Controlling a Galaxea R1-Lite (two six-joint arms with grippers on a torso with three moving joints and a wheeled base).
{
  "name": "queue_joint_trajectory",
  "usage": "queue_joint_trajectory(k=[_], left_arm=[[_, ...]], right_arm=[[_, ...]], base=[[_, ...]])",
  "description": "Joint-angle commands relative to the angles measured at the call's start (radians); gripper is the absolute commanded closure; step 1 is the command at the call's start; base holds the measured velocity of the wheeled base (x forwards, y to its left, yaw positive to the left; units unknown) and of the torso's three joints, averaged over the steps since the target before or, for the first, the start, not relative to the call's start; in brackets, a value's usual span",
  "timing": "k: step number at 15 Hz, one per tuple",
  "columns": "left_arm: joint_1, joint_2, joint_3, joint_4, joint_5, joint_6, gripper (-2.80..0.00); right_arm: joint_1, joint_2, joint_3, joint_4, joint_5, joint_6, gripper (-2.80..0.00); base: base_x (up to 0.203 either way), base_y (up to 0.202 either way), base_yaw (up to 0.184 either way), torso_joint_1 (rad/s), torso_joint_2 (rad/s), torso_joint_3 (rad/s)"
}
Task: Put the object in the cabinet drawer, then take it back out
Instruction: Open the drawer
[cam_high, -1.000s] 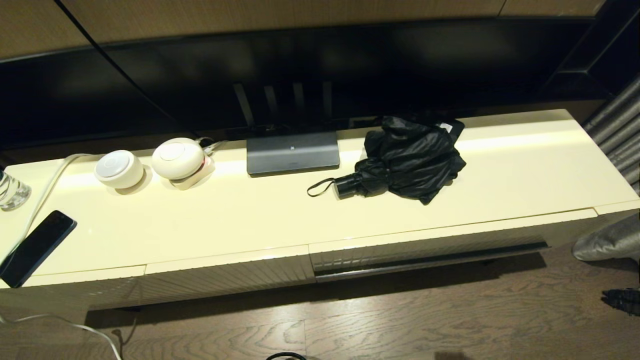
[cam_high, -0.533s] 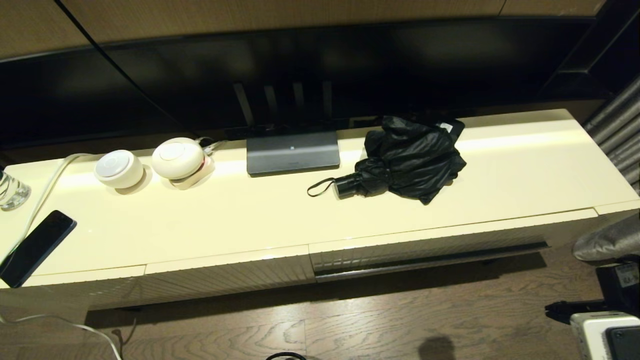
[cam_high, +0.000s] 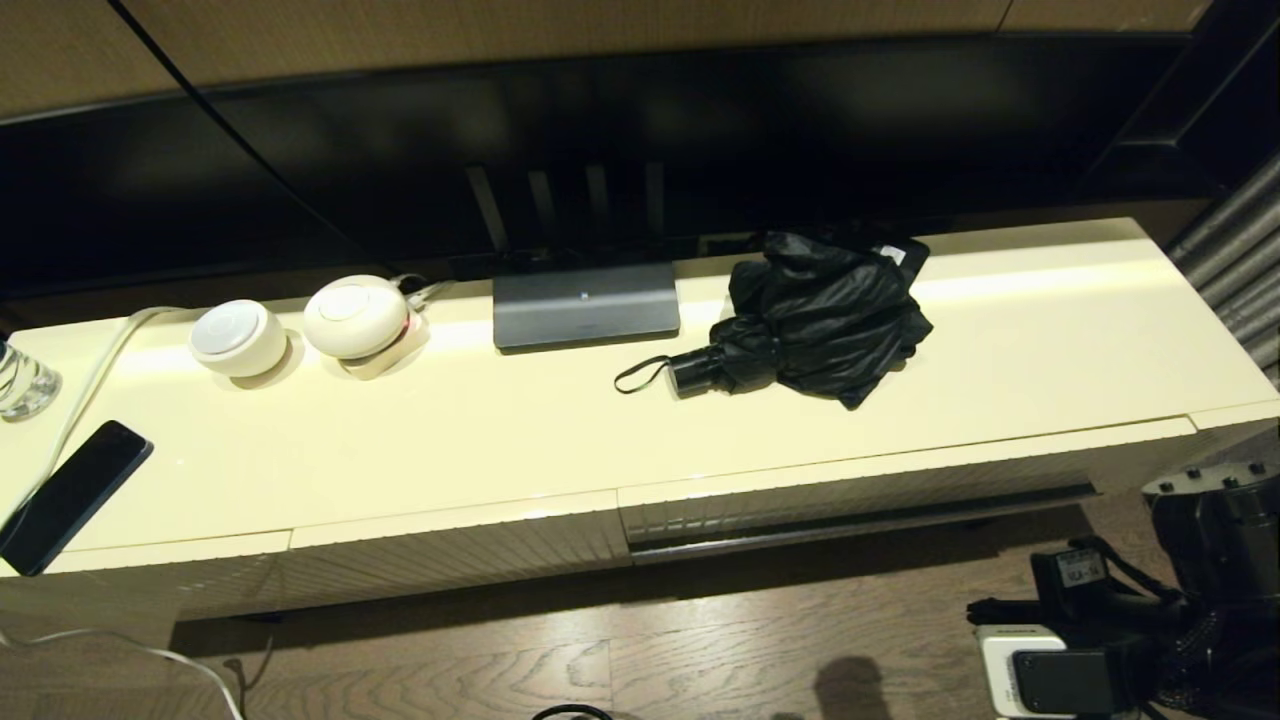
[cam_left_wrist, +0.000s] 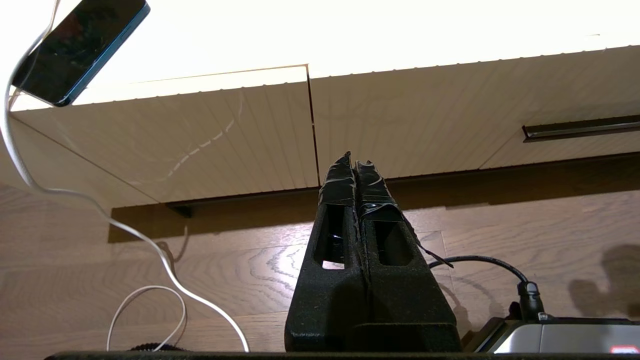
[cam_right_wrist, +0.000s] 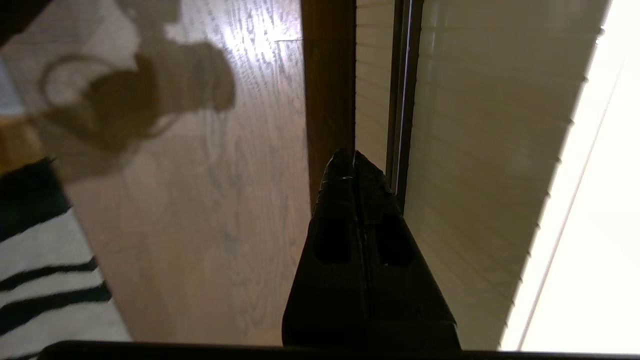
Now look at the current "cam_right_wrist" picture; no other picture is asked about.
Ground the black white striped rug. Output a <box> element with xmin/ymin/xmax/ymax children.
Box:
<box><xmin>0</xmin><ymin>160</ymin><xmax>132</xmax><ymax>360</ymax></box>

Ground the white ribbed cabinet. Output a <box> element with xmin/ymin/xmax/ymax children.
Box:
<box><xmin>355</xmin><ymin>0</ymin><xmax>640</xmax><ymax>351</ymax></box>

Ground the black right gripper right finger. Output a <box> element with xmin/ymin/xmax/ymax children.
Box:
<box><xmin>355</xmin><ymin>151</ymin><xmax>461</xmax><ymax>349</ymax></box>

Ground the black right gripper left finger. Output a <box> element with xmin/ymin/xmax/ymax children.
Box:
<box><xmin>282</xmin><ymin>150</ymin><xmax>368</xmax><ymax>349</ymax></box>

